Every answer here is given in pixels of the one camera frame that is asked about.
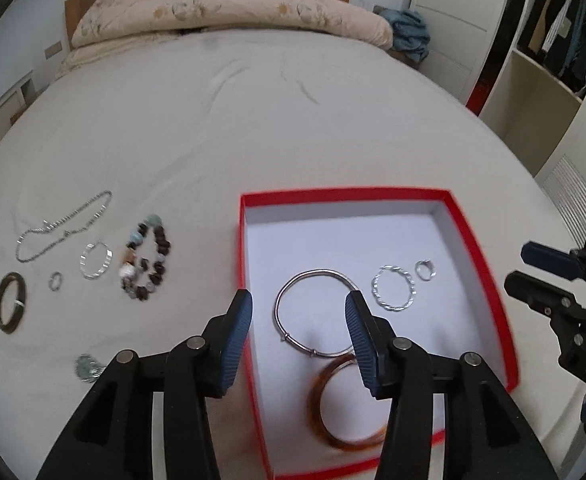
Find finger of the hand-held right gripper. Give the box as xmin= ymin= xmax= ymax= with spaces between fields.
xmin=521 ymin=241 xmax=586 ymax=283
xmin=504 ymin=270 xmax=586 ymax=323

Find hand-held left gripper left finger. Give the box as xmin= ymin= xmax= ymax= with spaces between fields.
xmin=35 ymin=289 xmax=254 ymax=480

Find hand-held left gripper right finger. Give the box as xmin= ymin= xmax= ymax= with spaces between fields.
xmin=344 ymin=290 xmax=558 ymax=480

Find twisted silver bracelet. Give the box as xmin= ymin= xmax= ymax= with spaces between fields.
xmin=371 ymin=264 xmax=416 ymax=314

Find plain silver bangle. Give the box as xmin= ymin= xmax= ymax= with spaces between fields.
xmin=274 ymin=268 xmax=362 ymax=359

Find amber bangle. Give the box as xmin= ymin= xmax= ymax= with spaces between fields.
xmin=306 ymin=352 xmax=392 ymax=454

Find red jewelry box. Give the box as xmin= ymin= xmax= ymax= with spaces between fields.
xmin=238 ymin=187 xmax=520 ymax=479

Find beaded stone bracelet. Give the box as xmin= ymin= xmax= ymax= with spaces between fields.
xmin=119 ymin=214 xmax=172 ymax=304

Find green pendant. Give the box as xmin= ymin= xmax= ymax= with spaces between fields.
xmin=74 ymin=353 xmax=105 ymax=385

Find faceted silver hoop bracelet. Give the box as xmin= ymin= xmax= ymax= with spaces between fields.
xmin=78 ymin=242 xmax=112 ymax=280

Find silver chain necklace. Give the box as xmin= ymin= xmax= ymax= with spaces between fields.
xmin=15 ymin=190 xmax=114 ymax=263

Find dark brown bangle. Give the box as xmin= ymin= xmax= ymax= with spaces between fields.
xmin=0 ymin=271 xmax=28 ymax=334

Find white louvred door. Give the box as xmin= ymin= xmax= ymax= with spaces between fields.
xmin=535 ymin=105 xmax=586 ymax=243

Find open white wardrobe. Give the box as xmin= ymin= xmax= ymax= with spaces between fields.
xmin=478 ymin=0 xmax=586 ymax=173

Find red item beside wardrobe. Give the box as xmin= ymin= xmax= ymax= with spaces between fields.
xmin=465 ymin=77 xmax=494 ymax=114

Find hanging dark clothes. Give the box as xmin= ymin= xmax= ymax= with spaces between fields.
xmin=515 ymin=0 xmax=586 ymax=99

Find white wardrobe door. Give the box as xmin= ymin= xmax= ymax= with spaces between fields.
xmin=410 ymin=0 xmax=516 ymax=107

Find blue clothes pile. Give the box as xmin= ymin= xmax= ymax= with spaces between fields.
xmin=380 ymin=8 xmax=432 ymax=65

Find beige pillow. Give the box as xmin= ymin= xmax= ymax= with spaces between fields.
xmin=55 ymin=45 xmax=138 ymax=79

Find beige floral quilt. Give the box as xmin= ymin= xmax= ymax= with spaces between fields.
xmin=55 ymin=0 xmax=394 ymax=79

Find wooden headboard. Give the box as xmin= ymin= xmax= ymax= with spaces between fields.
xmin=64 ymin=0 xmax=356 ymax=52

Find low white wall cabinet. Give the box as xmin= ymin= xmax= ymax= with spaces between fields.
xmin=0 ymin=71 xmax=40 ymax=163

